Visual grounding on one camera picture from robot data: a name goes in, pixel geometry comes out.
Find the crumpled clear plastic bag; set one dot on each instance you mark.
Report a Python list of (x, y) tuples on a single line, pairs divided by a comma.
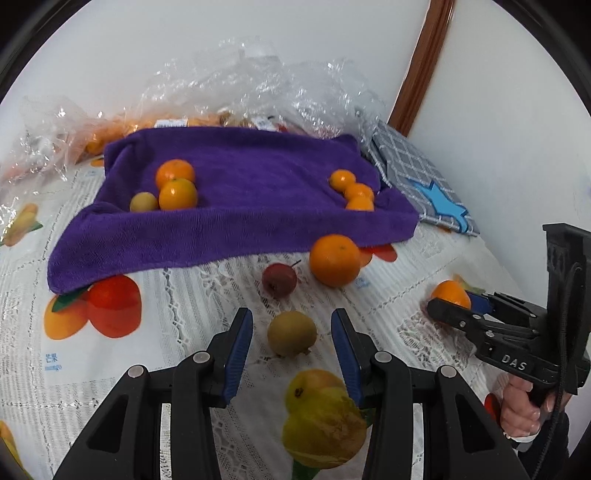
[(277, 83)]

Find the brown wooden door frame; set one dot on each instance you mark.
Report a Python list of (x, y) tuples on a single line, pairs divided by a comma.
[(425, 60)]

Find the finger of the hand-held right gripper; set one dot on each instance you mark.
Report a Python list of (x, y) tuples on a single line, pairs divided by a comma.
[(512, 309), (455, 316)]

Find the grey checked cloth blue star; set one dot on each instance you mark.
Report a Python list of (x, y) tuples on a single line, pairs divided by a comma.
[(406, 157)]

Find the small yellow-brown pear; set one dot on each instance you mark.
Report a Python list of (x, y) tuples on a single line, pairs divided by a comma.
[(292, 333), (143, 202)]

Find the small red apple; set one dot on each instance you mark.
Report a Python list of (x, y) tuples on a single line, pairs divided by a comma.
[(279, 280)]

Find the clear bag of oranges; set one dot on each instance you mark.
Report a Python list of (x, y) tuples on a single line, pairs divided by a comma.
[(138, 124)]

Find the small clear plastic bag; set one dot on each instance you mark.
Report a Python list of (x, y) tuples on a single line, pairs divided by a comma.
[(41, 138)]

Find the large orange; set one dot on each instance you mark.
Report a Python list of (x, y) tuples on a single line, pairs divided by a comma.
[(334, 260), (178, 194), (175, 171)]

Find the person's right forearm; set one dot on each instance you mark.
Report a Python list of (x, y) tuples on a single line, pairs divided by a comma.
[(549, 452)]

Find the small orange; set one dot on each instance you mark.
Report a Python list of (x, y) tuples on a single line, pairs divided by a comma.
[(342, 180), (362, 190), (449, 291), (359, 204)]

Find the person's right hand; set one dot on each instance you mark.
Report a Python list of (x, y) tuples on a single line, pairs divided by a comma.
[(517, 410)]

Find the fruit print lace tablecloth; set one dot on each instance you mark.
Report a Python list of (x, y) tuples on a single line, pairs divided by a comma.
[(46, 392)]

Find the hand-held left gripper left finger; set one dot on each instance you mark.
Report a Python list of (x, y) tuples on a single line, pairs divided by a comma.
[(238, 350)]

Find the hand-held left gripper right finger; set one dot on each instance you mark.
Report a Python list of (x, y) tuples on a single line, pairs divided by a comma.
[(347, 360)]

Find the purple towel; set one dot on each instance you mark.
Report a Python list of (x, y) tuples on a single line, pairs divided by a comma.
[(258, 207)]

